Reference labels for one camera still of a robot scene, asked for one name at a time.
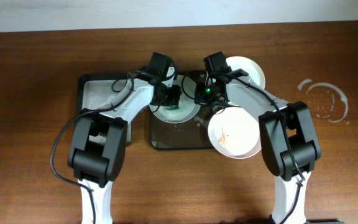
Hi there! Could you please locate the dark brown serving tray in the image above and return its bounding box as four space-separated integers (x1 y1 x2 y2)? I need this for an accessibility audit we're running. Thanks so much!
149 70 213 151

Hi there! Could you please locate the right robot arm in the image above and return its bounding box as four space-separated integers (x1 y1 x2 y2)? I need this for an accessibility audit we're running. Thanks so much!
195 52 321 223

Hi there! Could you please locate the white plate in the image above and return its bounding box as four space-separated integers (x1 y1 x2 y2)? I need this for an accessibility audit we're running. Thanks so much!
208 107 261 159
226 56 266 89

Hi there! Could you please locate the green yellow sponge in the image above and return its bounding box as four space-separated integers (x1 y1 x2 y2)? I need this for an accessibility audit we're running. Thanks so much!
164 105 181 113

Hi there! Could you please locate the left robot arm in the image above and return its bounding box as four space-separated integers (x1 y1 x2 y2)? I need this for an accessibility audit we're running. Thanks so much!
67 52 180 223

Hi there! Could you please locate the pale green plate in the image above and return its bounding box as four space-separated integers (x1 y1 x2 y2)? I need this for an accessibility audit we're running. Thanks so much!
149 75 201 124

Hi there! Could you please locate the black soapy water tray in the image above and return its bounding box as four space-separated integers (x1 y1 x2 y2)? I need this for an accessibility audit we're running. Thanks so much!
71 74 134 150

